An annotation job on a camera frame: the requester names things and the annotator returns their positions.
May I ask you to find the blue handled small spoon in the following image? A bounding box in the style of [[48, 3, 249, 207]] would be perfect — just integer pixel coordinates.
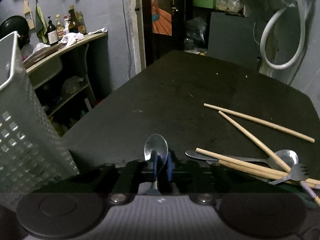
[[144, 133, 168, 194]]

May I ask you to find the white perforated utensil basket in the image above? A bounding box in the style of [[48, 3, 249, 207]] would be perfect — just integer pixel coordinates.
[[1, 31, 79, 193]]

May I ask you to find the wooden kitchen counter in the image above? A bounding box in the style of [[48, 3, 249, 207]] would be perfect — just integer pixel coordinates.
[[26, 33, 107, 75]]

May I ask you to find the plain wooden chopstick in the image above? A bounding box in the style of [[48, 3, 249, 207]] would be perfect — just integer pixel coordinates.
[[219, 111, 291, 173], [203, 103, 315, 143]]

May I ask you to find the steel fork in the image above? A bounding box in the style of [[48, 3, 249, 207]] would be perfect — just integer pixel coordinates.
[[269, 163, 310, 185]]

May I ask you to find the white cloth on counter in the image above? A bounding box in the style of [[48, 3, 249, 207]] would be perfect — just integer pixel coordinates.
[[61, 33, 84, 47]]

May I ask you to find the dark glass bottle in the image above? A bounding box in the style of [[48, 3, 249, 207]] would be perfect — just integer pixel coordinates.
[[47, 16, 59, 46]]

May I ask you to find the green hanging cloth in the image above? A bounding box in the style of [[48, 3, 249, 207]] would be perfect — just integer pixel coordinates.
[[35, 0, 48, 44]]

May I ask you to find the green box on shelf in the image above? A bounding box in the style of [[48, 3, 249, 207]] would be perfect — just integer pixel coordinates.
[[193, 0, 216, 9]]

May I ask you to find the black wok pan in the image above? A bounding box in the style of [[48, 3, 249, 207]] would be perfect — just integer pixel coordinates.
[[0, 15, 30, 49]]

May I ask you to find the wooden wall grater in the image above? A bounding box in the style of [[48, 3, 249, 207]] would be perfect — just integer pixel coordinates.
[[23, 0, 35, 30]]

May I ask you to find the white flexible hose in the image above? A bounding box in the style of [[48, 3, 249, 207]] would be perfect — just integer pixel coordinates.
[[260, 0, 307, 71]]

